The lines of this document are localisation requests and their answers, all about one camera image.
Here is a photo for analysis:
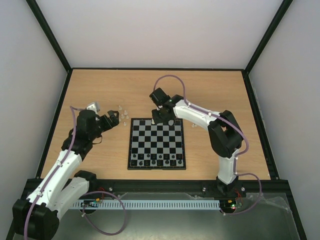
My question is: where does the black and silver chessboard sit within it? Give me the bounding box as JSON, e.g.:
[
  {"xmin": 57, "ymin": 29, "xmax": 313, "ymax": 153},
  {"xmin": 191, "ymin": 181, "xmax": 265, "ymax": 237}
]
[{"xmin": 127, "ymin": 118, "xmax": 187, "ymax": 170}]

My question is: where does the black aluminium frame rail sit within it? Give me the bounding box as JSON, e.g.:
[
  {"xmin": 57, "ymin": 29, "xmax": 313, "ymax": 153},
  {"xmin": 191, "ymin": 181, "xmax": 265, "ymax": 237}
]
[{"xmin": 24, "ymin": 178, "xmax": 291, "ymax": 198}]

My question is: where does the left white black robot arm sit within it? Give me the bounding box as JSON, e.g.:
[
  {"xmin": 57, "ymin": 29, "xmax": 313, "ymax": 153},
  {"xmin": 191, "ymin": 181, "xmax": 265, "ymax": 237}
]
[{"xmin": 12, "ymin": 104, "xmax": 119, "ymax": 240}]

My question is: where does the grey slotted cable duct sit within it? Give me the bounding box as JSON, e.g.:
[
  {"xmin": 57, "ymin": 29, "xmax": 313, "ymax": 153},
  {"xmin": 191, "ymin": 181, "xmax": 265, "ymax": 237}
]
[{"xmin": 69, "ymin": 199, "xmax": 221, "ymax": 211}]

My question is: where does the black chess pieces row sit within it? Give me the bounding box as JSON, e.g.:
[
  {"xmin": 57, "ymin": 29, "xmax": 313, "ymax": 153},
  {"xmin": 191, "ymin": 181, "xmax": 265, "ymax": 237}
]
[{"xmin": 128, "ymin": 153, "xmax": 185, "ymax": 168}]

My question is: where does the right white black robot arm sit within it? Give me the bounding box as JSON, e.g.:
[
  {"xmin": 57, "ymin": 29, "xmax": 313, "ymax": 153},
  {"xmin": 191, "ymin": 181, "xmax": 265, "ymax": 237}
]
[{"xmin": 149, "ymin": 93, "xmax": 245, "ymax": 196}]

